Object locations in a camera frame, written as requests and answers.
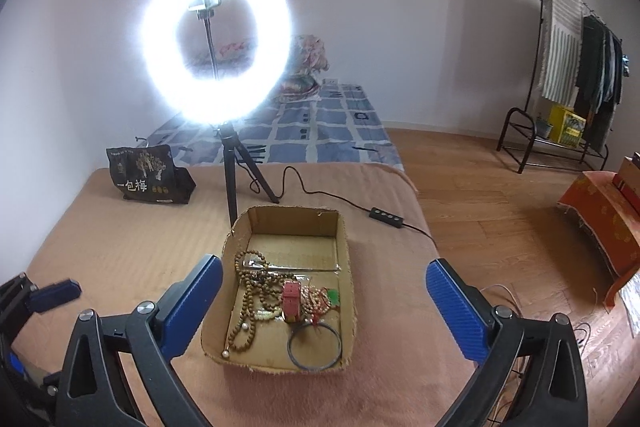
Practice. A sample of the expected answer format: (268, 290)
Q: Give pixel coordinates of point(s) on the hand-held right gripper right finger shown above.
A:
(455, 312)

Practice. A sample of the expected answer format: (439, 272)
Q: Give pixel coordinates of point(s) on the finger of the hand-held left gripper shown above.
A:
(52, 294)
(50, 387)

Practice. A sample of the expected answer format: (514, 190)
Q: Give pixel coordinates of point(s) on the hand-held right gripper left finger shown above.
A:
(192, 307)

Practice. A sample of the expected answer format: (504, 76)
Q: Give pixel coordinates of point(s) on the shallow cardboard box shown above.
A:
(295, 222)

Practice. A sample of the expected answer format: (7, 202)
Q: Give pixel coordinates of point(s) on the blue thin bangle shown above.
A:
(312, 369)

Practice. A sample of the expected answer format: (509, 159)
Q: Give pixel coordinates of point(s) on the brown blanket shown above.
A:
(125, 227)

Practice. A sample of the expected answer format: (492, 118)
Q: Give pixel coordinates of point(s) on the black tripod stand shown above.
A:
(231, 177)

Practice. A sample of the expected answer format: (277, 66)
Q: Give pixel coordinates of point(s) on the black printed bag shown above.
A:
(145, 177)

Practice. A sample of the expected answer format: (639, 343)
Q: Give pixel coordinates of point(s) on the orange patterned cloth cover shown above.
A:
(600, 217)

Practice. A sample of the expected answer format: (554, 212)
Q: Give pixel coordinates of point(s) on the printed paper sheet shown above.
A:
(632, 307)

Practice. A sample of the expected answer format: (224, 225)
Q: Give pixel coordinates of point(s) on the yellow box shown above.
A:
(567, 127)

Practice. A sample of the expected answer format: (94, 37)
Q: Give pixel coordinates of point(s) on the red flat box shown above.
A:
(630, 177)

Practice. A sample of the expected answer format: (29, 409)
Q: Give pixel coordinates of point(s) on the blue checkered bedsheet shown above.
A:
(325, 122)

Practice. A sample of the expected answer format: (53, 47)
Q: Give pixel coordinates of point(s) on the dark hanging clothes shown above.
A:
(595, 72)

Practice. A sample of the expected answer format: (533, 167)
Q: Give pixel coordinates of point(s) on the folded floral blanket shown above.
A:
(310, 52)

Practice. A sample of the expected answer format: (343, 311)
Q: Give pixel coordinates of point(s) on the striped white hanging cloth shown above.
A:
(560, 37)

